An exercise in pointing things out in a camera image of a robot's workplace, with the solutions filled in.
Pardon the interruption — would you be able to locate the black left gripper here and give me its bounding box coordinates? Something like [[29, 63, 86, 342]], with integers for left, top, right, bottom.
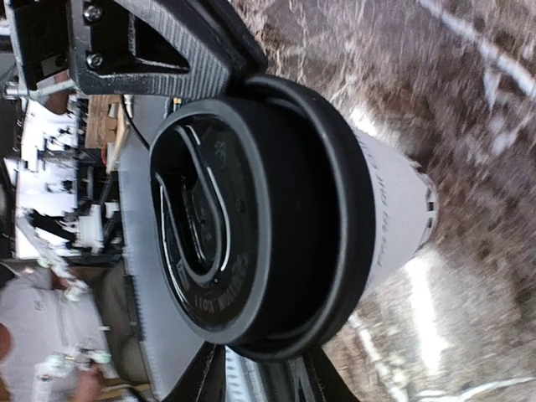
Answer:
[[8, 1, 134, 95]]

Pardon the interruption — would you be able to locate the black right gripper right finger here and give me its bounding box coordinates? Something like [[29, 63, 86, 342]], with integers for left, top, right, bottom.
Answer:
[[289, 349, 356, 402]]

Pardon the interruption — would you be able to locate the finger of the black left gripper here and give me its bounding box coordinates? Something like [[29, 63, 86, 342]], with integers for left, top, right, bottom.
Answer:
[[116, 0, 269, 79], [70, 12, 231, 100]]

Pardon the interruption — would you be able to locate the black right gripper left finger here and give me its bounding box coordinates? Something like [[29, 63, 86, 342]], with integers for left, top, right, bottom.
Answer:
[[163, 343, 226, 402]]

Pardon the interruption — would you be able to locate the white paper coffee cup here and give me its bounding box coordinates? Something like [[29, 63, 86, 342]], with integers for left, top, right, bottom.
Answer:
[[354, 129, 439, 296]]

